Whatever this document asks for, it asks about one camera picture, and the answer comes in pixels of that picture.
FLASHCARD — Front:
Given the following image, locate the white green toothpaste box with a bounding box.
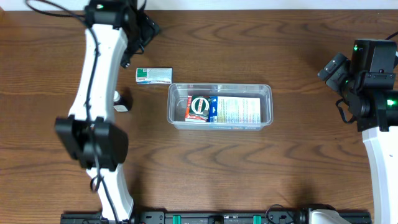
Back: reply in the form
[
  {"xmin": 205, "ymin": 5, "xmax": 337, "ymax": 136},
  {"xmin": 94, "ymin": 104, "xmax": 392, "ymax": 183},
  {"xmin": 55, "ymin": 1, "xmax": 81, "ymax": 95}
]
[{"xmin": 136, "ymin": 68, "xmax": 172, "ymax": 84}]

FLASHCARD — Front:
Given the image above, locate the red white medicine box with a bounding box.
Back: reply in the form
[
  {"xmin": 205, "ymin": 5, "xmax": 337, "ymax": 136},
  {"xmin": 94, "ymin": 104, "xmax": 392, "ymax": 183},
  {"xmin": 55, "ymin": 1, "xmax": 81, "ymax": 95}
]
[{"xmin": 185, "ymin": 96, "xmax": 192, "ymax": 121}]

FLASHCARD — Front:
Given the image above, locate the dark green round-label box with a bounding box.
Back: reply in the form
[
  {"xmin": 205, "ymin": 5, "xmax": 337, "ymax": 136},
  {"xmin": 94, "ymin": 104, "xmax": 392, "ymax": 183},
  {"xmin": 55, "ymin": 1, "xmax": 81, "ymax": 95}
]
[{"xmin": 188, "ymin": 95, "xmax": 211, "ymax": 122}]

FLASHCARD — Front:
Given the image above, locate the blue white medicine box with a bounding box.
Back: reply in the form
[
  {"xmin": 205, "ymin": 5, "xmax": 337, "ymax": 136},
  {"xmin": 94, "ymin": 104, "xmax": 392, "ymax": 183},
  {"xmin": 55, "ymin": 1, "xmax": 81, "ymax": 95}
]
[{"xmin": 208, "ymin": 96, "xmax": 261, "ymax": 123}]

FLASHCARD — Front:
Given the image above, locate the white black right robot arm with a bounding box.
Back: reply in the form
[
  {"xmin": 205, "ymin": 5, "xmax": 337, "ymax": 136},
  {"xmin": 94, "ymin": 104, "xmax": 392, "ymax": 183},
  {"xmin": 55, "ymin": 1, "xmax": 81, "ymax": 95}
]
[{"xmin": 317, "ymin": 39, "xmax": 397, "ymax": 223}]

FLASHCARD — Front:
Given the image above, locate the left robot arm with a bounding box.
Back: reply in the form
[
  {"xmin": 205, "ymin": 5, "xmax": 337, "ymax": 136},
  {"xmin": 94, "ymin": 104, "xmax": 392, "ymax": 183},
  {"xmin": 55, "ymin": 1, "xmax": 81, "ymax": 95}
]
[{"xmin": 55, "ymin": 1, "xmax": 160, "ymax": 223}]

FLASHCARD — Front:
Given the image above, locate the clear plastic container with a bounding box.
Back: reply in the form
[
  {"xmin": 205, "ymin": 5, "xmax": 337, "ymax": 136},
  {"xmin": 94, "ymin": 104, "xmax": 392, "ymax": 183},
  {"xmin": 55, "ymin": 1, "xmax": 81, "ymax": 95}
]
[{"xmin": 167, "ymin": 83, "xmax": 274, "ymax": 131}]

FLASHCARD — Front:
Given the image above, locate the dark brown medicine bottle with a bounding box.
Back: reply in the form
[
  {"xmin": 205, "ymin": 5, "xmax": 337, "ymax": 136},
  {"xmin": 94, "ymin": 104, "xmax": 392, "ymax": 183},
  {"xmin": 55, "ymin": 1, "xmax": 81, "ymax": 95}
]
[{"xmin": 113, "ymin": 91, "xmax": 132, "ymax": 113}]

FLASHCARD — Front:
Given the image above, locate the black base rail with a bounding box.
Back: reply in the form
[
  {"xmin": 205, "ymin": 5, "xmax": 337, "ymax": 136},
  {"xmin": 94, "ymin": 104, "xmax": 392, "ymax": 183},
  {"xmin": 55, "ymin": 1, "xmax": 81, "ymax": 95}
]
[{"xmin": 60, "ymin": 210, "xmax": 372, "ymax": 224}]

